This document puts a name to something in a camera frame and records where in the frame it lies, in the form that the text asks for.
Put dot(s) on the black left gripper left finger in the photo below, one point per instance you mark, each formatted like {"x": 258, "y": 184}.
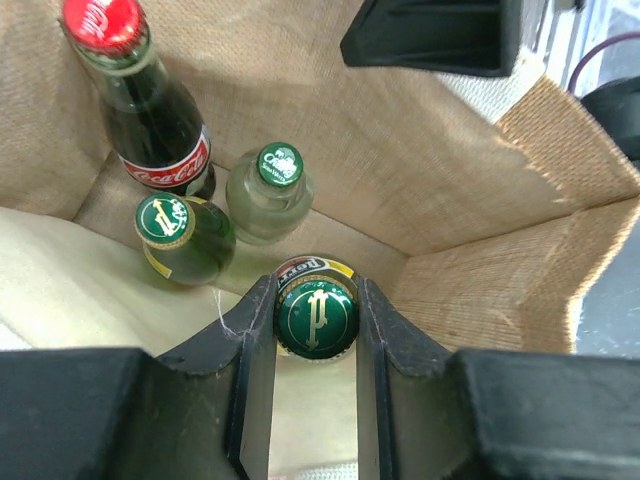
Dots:
{"x": 202, "y": 410}

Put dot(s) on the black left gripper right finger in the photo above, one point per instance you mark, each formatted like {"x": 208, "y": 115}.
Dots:
{"x": 424, "y": 412}

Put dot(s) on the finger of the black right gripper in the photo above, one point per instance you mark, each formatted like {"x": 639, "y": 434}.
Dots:
{"x": 467, "y": 37}

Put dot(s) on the green Perrier bottle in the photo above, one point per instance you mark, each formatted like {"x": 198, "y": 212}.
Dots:
{"x": 316, "y": 310}

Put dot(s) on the brown canvas tote bag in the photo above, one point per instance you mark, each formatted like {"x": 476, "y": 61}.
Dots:
{"x": 483, "y": 235}

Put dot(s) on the clear Chang soda bottle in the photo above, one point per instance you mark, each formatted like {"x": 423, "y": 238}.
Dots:
{"x": 268, "y": 193}

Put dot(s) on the Coca-Cola glass bottle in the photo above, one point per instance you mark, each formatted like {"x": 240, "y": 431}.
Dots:
{"x": 151, "y": 120}

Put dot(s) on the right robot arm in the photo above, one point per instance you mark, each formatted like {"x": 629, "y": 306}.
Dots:
{"x": 614, "y": 105}

